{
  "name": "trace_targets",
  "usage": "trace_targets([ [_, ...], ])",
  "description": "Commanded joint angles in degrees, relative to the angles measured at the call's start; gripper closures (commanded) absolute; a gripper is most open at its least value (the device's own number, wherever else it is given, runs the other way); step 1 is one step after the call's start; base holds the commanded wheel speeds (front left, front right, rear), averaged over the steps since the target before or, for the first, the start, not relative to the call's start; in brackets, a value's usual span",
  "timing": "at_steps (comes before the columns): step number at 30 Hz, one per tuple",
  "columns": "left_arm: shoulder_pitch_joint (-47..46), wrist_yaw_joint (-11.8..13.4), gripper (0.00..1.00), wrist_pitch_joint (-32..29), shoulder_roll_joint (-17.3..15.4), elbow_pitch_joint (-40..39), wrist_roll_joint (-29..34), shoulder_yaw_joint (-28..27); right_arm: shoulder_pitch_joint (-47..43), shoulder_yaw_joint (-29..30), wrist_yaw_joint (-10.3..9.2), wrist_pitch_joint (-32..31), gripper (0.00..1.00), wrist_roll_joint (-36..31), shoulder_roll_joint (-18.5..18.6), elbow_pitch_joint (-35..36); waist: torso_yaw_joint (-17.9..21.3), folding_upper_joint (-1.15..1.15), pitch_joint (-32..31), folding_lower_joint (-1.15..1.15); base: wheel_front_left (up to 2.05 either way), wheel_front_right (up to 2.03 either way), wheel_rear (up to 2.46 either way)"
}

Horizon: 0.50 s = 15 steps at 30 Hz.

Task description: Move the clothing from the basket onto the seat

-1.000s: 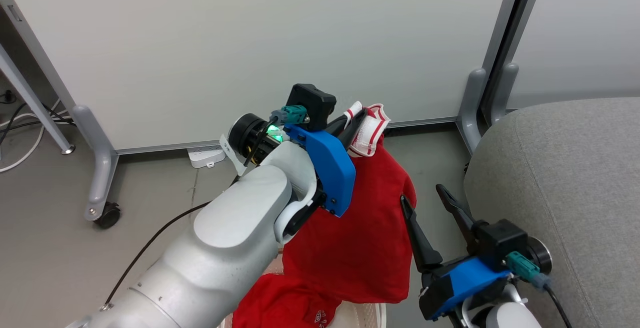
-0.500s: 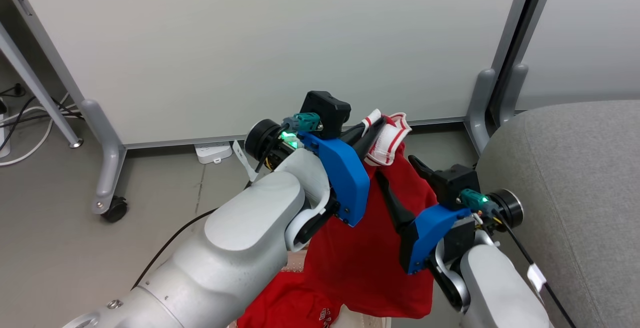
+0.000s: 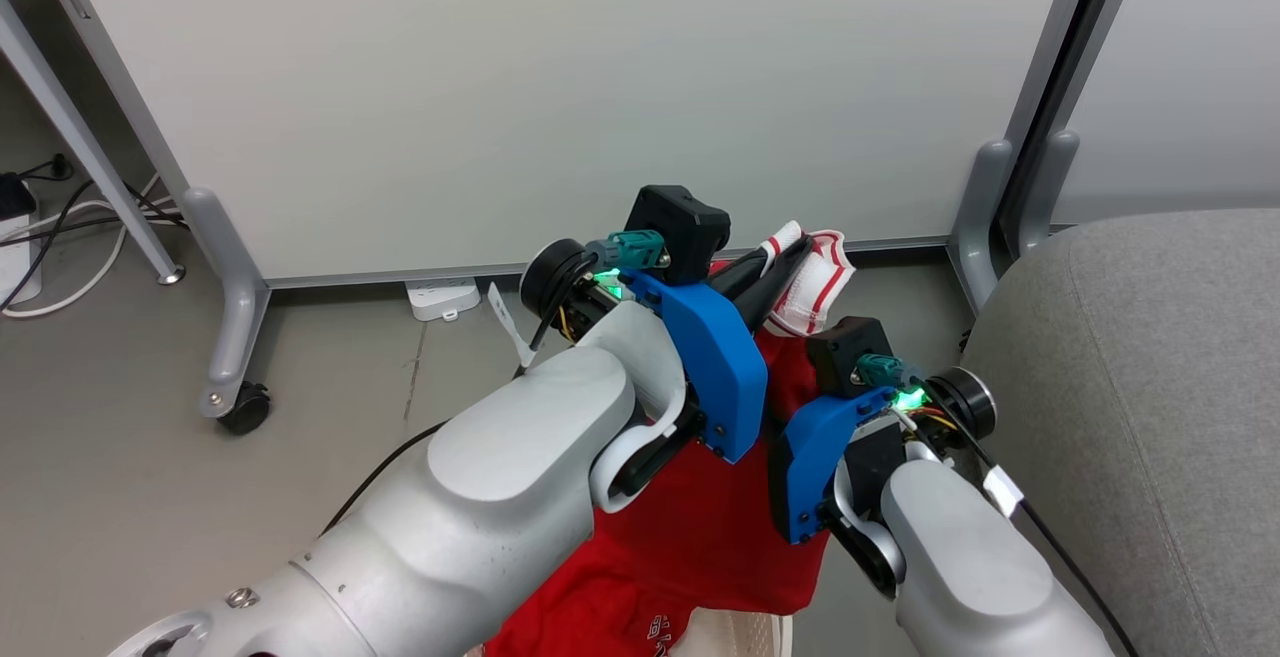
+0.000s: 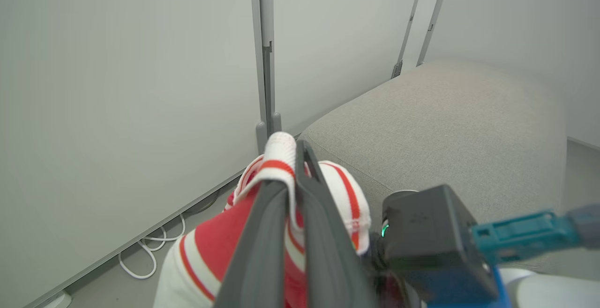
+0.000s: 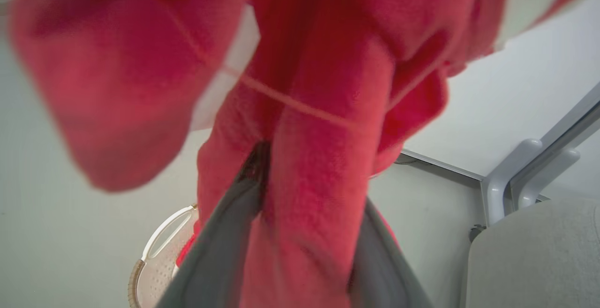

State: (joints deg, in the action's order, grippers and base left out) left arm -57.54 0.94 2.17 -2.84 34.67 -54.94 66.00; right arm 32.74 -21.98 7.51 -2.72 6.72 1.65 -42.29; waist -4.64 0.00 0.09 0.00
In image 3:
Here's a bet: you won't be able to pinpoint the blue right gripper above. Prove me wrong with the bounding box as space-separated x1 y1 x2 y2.
767 386 897 546

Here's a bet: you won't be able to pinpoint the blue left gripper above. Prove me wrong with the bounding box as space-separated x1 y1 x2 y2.
618 234 815 466

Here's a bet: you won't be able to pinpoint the red white-striped garment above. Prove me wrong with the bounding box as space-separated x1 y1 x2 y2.
484 221 859 657

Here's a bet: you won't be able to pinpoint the cream perforated laundry basket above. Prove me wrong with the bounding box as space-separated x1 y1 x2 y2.
688 609 796 657

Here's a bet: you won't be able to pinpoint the grey fabric sofa seat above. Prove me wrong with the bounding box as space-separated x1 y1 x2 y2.
958 209 1280 657

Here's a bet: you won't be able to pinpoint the large white partition panel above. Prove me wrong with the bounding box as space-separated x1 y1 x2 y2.
24 0 1103 290

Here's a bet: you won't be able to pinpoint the white power strip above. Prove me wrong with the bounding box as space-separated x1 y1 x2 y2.
404 277 482 324

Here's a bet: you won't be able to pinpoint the narrow white partition panel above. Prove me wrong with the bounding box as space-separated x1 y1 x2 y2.
1050 0 1280 228

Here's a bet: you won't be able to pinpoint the grey partition foot with caster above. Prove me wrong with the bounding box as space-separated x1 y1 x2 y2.
180 187 273 420

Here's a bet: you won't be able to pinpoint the black caster wheel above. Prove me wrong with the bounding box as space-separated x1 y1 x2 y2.
217 382 274 437

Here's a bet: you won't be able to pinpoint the grey metal table leg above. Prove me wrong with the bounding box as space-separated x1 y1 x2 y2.
0 0 187 287

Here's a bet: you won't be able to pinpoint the white extension socket with plug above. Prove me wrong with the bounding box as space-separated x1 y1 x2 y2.
0 172 44 304

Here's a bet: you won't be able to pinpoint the teal cable connector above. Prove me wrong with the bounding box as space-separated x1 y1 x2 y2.
584 229 670 274
853 355 906 390

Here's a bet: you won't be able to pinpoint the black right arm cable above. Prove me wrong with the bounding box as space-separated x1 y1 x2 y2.
908 375 1143 657

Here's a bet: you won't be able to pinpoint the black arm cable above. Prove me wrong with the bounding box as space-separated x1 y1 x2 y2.
908 375 1143 657
318 255 601 540

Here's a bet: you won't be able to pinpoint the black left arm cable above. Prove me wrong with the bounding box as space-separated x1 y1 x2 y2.
318 255 601 540

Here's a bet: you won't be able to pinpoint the white floor cable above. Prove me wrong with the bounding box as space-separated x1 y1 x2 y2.
0 172 163 320

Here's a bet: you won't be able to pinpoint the black floor cables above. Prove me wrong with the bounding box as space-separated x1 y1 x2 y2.
0 152 189 313

